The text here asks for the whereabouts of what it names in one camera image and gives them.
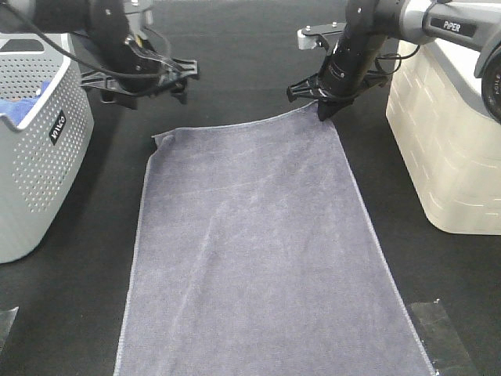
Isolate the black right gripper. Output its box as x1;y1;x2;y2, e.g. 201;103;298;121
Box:
287;24;389;121

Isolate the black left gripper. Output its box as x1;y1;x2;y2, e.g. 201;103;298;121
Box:
81;23;200;110

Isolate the grey-purple towel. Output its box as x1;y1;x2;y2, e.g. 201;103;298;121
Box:
114;103;434;375

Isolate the right robot arm black grey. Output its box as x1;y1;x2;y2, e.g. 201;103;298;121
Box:
287;1;500;121

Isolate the left robot arm black grey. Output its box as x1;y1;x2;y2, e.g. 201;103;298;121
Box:
1;1;199;109

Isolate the white storage bin grey rim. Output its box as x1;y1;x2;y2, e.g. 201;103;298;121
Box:
386;39;500;235

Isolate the grey perforated laundry basket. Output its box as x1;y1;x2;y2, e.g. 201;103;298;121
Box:
1;34;94;263

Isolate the blue cloth in basket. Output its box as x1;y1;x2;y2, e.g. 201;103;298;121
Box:
1;81;50;125

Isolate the black felt table mat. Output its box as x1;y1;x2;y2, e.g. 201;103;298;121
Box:
1;1;500;375

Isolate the left clear tape strip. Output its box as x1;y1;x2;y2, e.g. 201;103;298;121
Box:
0;306;19;352

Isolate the clear tape strip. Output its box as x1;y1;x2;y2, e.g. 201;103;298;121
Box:
407;299;479;376
0;306;19;352

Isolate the right clear tape strip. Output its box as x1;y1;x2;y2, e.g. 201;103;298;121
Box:
407;299;479;376

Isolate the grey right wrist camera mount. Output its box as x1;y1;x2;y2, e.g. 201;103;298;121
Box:
297;22;346;51

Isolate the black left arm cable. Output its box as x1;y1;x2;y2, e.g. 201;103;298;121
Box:
0;0;196;97

